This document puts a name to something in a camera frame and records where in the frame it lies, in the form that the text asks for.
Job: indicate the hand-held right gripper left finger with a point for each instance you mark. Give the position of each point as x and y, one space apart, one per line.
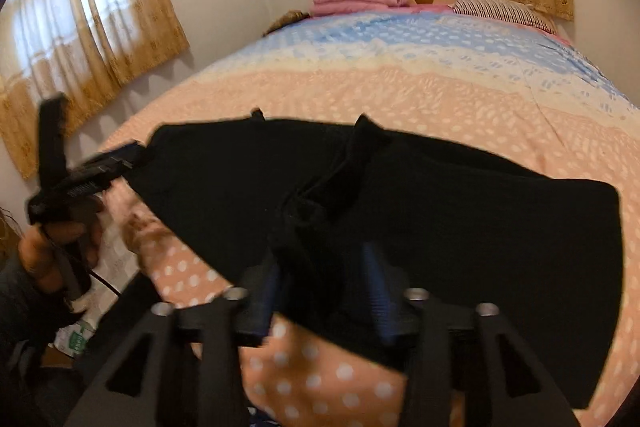
262 297

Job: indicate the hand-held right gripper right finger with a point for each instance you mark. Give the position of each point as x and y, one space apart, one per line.
380 297

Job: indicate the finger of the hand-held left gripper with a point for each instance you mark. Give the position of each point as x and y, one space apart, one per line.
117 159
52 137

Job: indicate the black pants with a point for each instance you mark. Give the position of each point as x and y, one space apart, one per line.
450 232

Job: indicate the person's left hand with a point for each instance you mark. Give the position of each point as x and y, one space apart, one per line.
40 257

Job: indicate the wide beige floral curtain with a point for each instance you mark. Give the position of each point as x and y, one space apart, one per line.
85 17

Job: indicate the white and green packet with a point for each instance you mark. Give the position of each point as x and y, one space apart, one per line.
75 337

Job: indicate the person's dark clothing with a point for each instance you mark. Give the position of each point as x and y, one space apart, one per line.
40 389

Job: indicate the polka-dot bed sheet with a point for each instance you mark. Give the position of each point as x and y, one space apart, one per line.
425 82

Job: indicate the striped pillow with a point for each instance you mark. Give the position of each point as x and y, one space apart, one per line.
500 12

